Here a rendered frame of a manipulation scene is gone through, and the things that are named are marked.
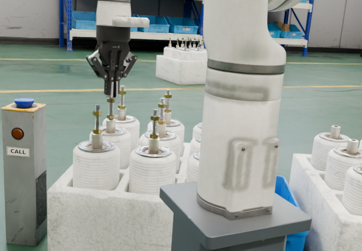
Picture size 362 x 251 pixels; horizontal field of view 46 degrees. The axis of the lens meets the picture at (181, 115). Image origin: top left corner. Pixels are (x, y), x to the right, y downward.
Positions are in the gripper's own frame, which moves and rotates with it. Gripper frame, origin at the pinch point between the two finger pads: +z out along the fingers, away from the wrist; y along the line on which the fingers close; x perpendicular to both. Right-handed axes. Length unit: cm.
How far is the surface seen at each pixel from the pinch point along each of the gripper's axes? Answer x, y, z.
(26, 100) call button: -6.7, 17.1, 2.4
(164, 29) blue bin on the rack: -331, -332, 5
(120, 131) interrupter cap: 2.1, -1.3, 9.9
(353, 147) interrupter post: 43, -34, 9
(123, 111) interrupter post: -6.5, -8.9, 7.8
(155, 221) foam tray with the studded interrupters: 23.1, 6.1, 21.6
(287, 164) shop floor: 2, -82, 35
